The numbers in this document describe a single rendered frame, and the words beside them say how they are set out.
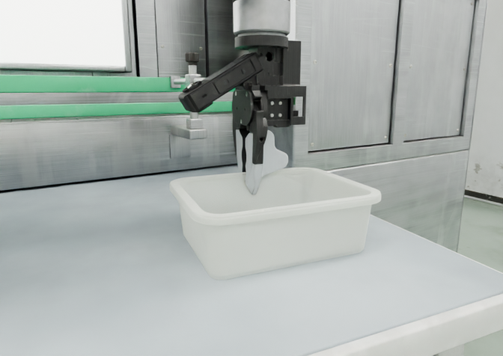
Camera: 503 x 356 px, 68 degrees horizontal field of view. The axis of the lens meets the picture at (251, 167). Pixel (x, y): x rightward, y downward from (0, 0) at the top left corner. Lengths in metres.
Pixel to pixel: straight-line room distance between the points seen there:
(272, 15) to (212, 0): 0.67
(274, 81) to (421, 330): 0.34
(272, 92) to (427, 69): 0.73
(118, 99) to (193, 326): 0.60
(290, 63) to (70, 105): 0.47
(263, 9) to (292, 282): 0.32
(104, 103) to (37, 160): 0.17
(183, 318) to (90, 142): 0.55
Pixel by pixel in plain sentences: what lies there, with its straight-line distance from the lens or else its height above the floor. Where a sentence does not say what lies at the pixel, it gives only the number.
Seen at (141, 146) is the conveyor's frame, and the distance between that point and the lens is 0.85.
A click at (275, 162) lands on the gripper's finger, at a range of 0.52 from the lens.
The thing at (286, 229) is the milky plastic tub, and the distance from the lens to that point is 0.40.
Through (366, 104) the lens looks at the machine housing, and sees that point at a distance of 0.98.
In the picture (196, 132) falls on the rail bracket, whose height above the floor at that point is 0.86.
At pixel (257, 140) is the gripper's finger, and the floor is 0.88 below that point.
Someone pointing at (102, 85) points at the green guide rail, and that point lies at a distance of 0.84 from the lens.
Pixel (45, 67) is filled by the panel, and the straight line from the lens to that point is 0.99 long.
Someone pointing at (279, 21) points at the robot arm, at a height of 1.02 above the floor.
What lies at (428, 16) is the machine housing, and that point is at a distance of 1.17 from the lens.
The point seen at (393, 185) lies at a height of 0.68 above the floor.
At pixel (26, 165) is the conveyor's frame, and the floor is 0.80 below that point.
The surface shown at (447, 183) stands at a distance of 1.31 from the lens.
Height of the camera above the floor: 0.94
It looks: 12 degrees down
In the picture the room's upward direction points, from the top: straight up
